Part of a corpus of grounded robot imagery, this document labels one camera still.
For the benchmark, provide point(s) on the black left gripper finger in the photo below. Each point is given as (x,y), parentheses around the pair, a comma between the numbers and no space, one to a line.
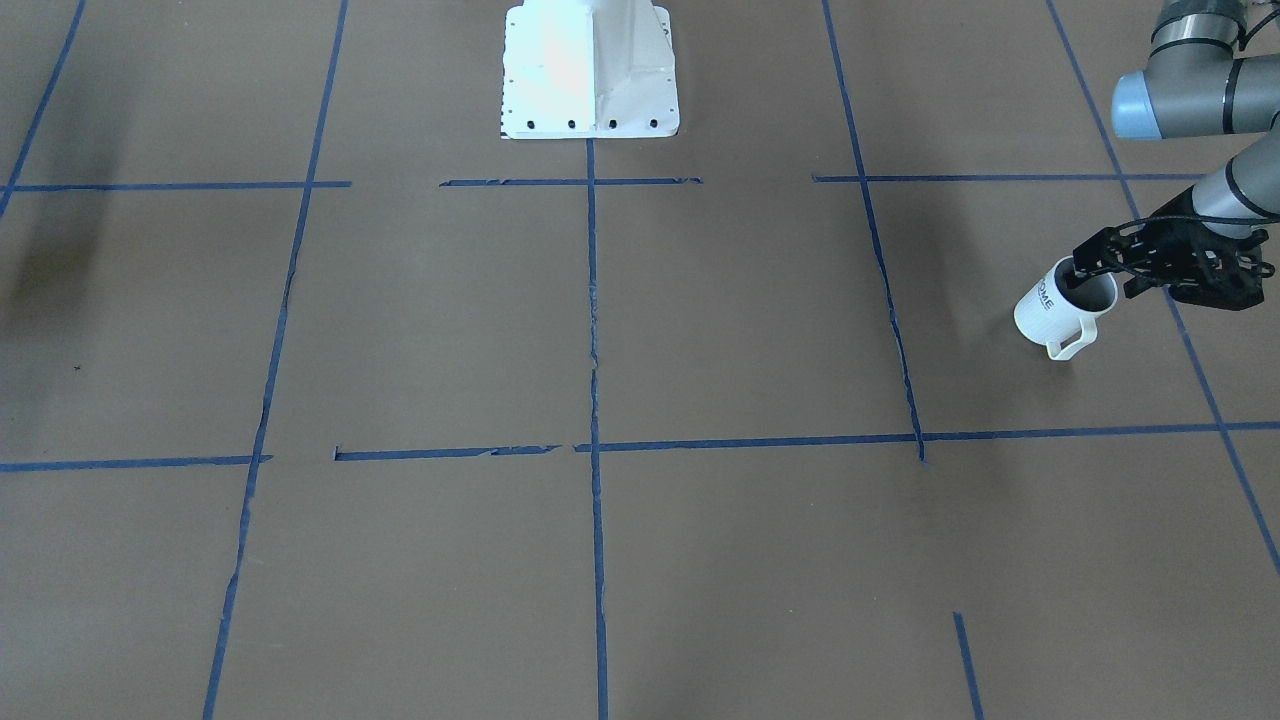
(1120,278)
(1111,250)

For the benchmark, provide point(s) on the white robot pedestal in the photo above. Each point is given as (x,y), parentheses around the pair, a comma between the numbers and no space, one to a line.
(588,69)

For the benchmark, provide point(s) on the white mug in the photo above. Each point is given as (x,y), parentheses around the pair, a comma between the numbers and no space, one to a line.
(1061,311)

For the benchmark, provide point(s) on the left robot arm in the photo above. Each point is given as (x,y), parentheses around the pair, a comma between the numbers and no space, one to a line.
(1198,82)

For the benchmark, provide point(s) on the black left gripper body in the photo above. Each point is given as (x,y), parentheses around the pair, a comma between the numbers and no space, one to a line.
(1166,241)

